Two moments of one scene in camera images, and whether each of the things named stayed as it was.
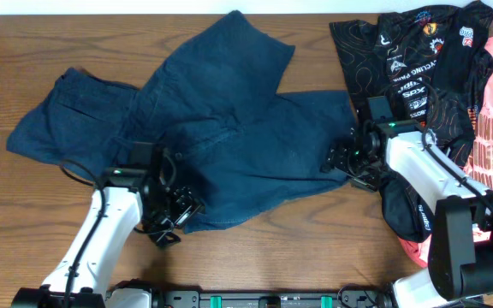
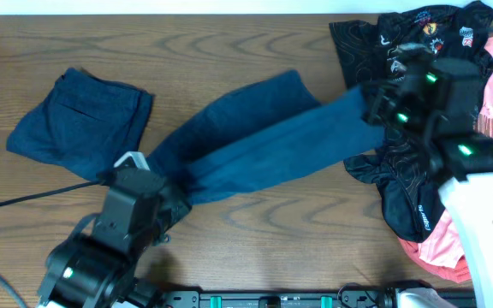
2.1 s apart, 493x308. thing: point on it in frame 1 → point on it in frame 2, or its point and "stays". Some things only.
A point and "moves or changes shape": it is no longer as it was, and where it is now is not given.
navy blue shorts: x=241 y=149 moves or changes shape
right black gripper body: x=362 y=170 → x=392 y=108
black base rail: x=352 y=297 stays
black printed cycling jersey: x=436 y=62 stays
